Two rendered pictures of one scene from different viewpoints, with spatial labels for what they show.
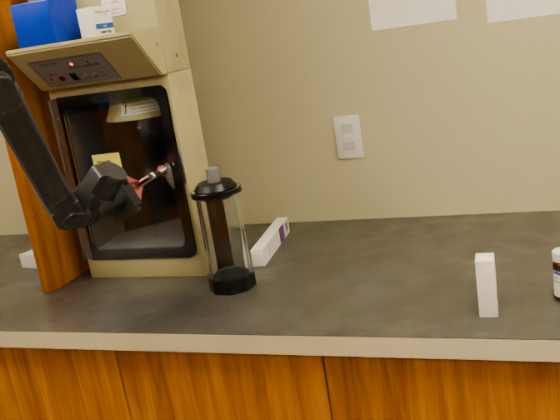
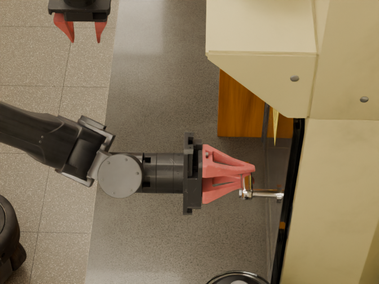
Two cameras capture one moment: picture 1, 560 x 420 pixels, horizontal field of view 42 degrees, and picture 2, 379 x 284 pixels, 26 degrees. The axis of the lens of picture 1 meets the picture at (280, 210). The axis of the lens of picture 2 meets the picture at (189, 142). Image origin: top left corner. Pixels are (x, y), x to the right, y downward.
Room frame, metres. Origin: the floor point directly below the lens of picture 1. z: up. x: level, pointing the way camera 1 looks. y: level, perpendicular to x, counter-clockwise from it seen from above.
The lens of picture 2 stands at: (1.28, -0.32, 2.09)
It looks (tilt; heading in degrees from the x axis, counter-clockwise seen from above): 50 degrees down; 69
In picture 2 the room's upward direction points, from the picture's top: straight up
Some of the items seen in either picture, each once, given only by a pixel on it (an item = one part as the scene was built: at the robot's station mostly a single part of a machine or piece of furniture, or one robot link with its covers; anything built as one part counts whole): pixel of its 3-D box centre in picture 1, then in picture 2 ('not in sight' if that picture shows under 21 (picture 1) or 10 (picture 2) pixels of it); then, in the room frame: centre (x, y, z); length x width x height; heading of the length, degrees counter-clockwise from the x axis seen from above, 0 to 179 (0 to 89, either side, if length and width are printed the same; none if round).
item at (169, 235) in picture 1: (123, 177); (278, 137); (1.67, 0.35, 1.19); 0.30 x 0.01 x 0.40; 67
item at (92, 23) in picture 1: (95, 22); not in sight; (1.60, 0.32, 1.54); 0.05 x 0.05 x 0.06; 53
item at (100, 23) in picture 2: not in sight; (88, 20); (1.50, 0.74, 1.14); 0.07 x 0.07 x 0.09; 68
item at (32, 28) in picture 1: (47, 22); not in sight; (1.65, 0.43, 1.56); 0.10 x 0.10 x 0.09; 68
